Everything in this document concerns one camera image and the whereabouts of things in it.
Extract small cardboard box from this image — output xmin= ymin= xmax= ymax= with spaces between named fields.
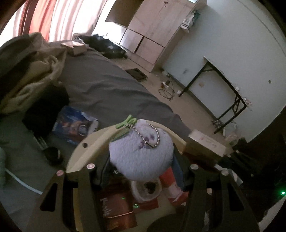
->
xmin=61 ymin=40 xmax=86 ymax=56

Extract dark grey garment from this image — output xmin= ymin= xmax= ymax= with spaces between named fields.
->
xmin=0 ymin=32 xmax=56 ymax=99

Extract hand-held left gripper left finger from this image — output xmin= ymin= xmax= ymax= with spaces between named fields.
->
xmin=26 ymin=154 xmax=112 ymax=232

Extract black foam tray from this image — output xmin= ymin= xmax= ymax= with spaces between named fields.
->
xmin=125 ymin=68 xmax=147 ymax=80

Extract wooden wardrobe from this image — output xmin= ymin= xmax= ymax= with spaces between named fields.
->
xmin=105 ymin=0 xmax=207 ymax=73

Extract red silver box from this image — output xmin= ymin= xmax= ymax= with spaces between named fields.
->
xmin=134 ymin=167 xmax=190 ymax=210

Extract dark open suitcase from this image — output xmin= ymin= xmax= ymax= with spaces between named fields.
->
xmin=76 ymin=33 xmax=128 ymax=59

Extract blue snack packet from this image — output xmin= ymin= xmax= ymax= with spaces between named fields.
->
xmin=52 ymin=105 xmax=99 ymax=145

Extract black round object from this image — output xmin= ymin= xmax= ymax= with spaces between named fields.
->
xmin=43 ymin=147 xmax=62 ymax=166

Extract white hanging bag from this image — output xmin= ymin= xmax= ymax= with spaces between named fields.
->
xmin=181 ymin=10 xmax=201 ymax=33

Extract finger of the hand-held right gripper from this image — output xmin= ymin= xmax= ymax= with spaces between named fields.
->
xmin=232 ymin=137 xmax=253 ymax=154
xmin=216 ymin=154 xmax=257 ymax=179

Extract purple plush toy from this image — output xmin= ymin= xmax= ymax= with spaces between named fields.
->
xmin=109 ymin=115 xmax=175 ymax=181

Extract white power cable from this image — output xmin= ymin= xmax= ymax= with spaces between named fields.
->
xmin=4 ymin=167 xmax=43 ymax=194

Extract black cloth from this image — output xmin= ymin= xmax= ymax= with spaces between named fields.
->
xmin=22 ymin=86 xmax=70 ymax=136

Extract white round container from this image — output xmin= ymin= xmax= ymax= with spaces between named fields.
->
xmin=131 ymin=176 xmax=163 ymax=203

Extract dark brown box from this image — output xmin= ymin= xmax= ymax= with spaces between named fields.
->
xmin=98 ymin=176 xmax=138 ymax=232

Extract black folding table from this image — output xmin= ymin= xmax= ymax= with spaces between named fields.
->
xmin=177 ymin=56 xmax=254 ymax=134

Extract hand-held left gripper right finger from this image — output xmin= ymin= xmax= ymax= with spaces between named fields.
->
xmin=172 ymin=148 xmax=261 ymax=232

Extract pink curtain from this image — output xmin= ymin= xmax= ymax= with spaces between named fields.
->
xmin=4 ymin=0 xmax=117 ymax=43

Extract cream plastic basin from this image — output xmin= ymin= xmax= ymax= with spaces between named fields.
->
xmin=66 ymin=124 xmax=187 ymax=232

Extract pink plastic bag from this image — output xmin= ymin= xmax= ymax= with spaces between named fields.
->
xmin=225 ymin=132 xmax=238 ymax=143

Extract black cable with adapter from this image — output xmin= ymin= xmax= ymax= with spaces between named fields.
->
xmin=158 ymin=79 xmax=177 ymax=101

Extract pile of clothes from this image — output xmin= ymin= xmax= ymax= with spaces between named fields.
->
xmin=211 ymin=119 xmax=224 ymax=130

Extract beige cloth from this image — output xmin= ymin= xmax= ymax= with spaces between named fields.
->
xmin=0 ymin=45 xmax=68 ymax=115

